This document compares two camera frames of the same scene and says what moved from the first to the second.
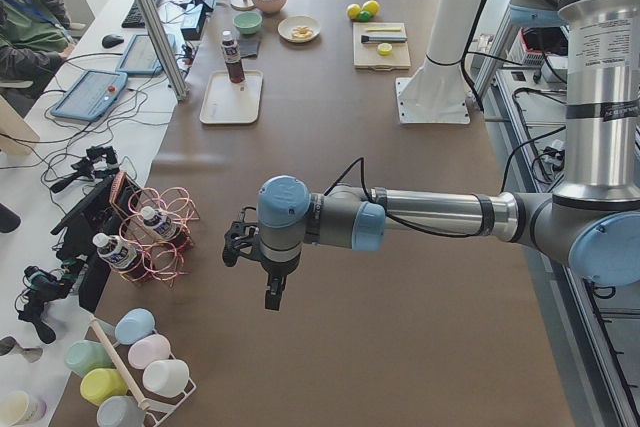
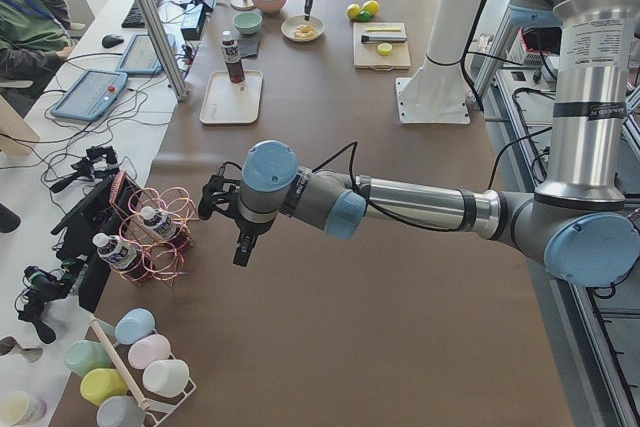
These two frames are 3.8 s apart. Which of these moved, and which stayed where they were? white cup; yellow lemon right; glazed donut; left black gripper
Moved: left black gripper
Stayed: glazed donut; white cup; yellow lemon right
